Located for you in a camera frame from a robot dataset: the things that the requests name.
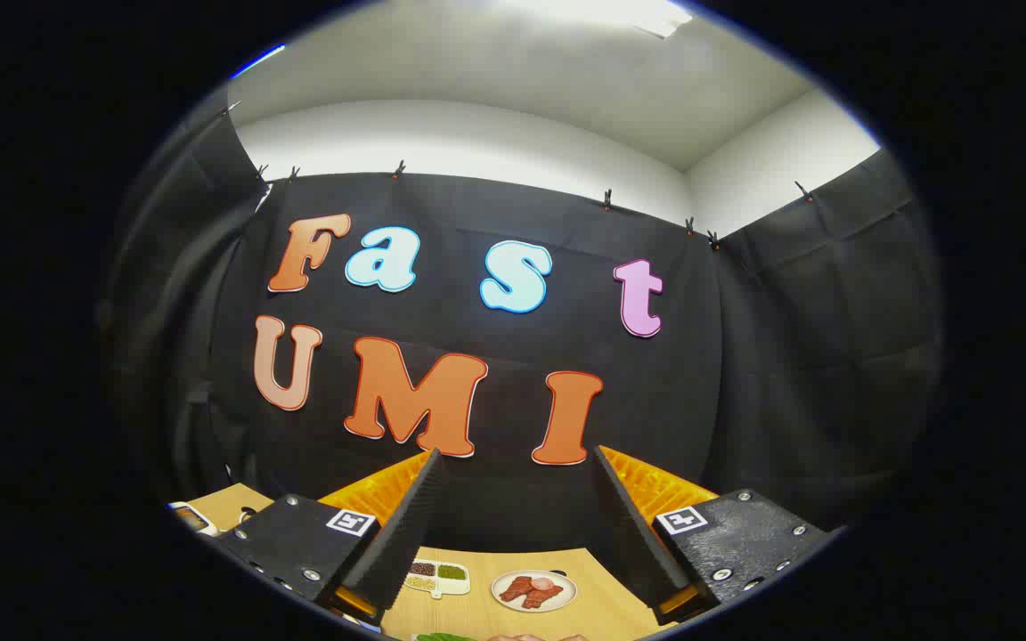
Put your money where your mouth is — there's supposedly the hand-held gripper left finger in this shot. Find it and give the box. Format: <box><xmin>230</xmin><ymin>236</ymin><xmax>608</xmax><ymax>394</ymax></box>
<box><xmin>215</xmin><ymin>448</ymin><xmax>443</xmax><ymax>627</ymax></box>

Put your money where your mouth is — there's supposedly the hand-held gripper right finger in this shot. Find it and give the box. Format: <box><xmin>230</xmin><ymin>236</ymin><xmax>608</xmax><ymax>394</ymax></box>
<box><xmin>590</xmin><ymin>444</ymin><xmax>843</xmax><ymax>627</ymax></box>

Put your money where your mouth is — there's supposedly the white divided tray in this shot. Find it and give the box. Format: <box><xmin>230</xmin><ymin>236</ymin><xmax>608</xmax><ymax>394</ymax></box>
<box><xmin>403</xmin><ymin>559</ymin><xmax>471</xmax><ymax>599</ymax></box>

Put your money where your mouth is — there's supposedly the round white plate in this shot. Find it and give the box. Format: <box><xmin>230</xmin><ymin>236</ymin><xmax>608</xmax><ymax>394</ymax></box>
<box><xmin>491</xmin><ymin>570</ymin><xmax>578</xmax><ymax>613</ymax></box>

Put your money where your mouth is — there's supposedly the white toaster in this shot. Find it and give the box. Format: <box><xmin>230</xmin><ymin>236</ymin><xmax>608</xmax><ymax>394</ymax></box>
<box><xmin>170</xmin><ymin>501</ymin><xmax>222</xmax><ymax>537</ymax></box>

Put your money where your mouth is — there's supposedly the row of black cloth clips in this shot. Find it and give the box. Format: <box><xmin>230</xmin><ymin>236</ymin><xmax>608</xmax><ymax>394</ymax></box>
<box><xmin>221</xmin><ymin>102</ymin><xmax>815</xmax><ymax>252</ymax></box>

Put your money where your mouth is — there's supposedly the ceiling light panel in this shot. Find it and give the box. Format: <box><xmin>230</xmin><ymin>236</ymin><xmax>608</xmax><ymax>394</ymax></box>
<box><xmin>513</xmin><ymin>0</ymin><xmax>696</xmax><ymax>38</ymax></box>

